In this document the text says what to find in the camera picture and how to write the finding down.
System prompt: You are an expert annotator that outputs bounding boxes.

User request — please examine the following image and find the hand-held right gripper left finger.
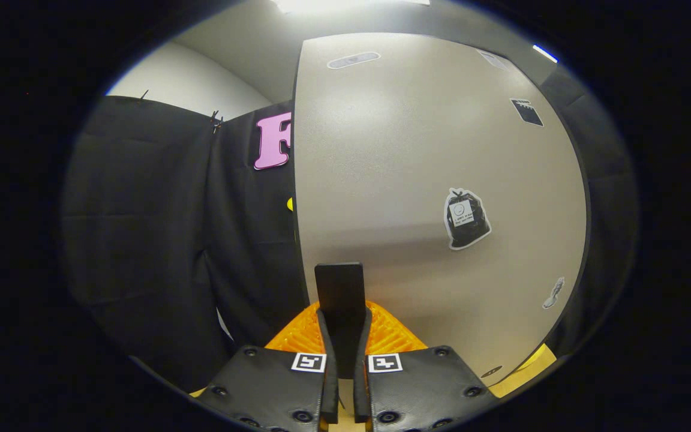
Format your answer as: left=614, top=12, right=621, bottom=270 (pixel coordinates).
left=193, top=302, right=340, bottom=432

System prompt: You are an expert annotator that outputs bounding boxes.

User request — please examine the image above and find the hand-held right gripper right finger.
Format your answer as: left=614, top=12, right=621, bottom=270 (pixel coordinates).
left=353, top=302, right=499, bottom=432

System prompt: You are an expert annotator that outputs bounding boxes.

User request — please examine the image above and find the black cabinet door handle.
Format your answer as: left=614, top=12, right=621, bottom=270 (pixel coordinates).
left=314, top=262, right=365, bottom=361

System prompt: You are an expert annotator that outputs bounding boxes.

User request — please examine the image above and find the grey cabinet door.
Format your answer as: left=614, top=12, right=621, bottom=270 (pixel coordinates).
left=293, top=32, right=591, bottom=388

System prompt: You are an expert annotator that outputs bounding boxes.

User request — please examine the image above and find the black backdrop cloth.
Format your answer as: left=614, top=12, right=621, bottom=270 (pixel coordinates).
left=61, top=66, right=640, bottom=394

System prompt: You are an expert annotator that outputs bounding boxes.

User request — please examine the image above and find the ceiling light panel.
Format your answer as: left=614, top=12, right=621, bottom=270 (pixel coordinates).
left=274, top=0, right=430, bottom=14

